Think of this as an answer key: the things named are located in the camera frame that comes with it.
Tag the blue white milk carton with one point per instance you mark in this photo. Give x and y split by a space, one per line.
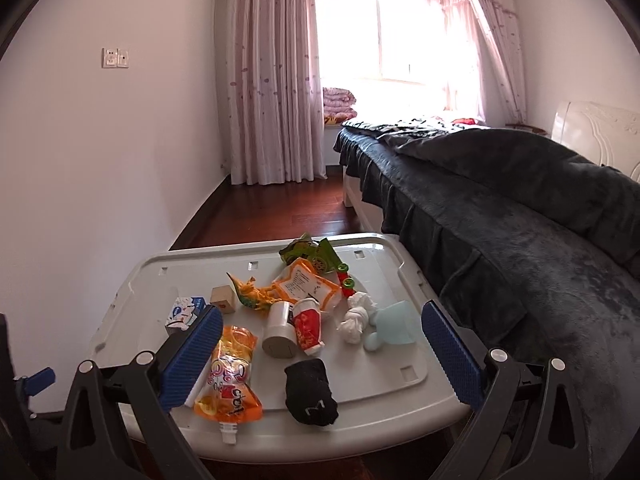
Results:
182 315

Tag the white paper cup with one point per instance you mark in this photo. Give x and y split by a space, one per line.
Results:
277 330

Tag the red green toy car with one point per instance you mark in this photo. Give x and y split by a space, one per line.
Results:
346 280

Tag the orange white snack packet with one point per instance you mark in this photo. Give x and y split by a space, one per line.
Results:
310 287

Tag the pink patterned curtain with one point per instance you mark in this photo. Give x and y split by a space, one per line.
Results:
495 45
275 70

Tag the green snack bag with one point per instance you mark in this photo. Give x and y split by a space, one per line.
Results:
310 252

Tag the orange drink pouch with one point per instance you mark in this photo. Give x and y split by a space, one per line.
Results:
230 380

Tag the black white patterned cloth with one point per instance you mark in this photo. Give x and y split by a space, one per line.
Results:
420 123

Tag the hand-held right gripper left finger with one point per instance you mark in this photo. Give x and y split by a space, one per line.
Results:
192 355

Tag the red cloth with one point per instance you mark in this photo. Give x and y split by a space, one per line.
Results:
465 121

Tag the black sock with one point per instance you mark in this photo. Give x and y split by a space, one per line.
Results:
310 392

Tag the light blue plastic scoop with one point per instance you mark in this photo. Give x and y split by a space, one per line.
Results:
395 325

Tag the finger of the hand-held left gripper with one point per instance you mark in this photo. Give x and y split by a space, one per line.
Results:
40 380

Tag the white plastic storage lid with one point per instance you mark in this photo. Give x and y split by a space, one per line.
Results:
150 280

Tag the bed with dark blanket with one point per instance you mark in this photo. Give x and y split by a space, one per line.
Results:
500 220

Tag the folded pink quilts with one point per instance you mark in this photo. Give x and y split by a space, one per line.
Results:
340 105

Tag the wooden block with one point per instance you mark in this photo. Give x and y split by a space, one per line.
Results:
222 300

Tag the white headboard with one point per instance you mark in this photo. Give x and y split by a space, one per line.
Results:
595 130

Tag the orange green dinosaur toy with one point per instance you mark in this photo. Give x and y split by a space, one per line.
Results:
255 295

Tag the bright window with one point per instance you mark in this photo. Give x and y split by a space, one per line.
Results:
400 35

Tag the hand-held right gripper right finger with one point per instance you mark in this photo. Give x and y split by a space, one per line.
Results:
452 355

